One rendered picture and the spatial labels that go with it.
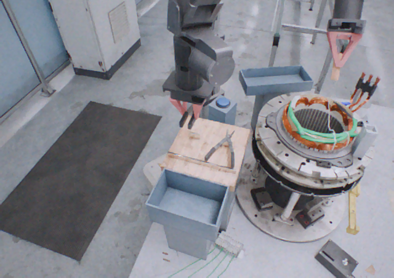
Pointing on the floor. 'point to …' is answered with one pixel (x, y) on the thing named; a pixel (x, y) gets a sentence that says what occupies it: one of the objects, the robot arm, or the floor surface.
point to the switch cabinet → (95, 24)
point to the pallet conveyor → (305, 26)
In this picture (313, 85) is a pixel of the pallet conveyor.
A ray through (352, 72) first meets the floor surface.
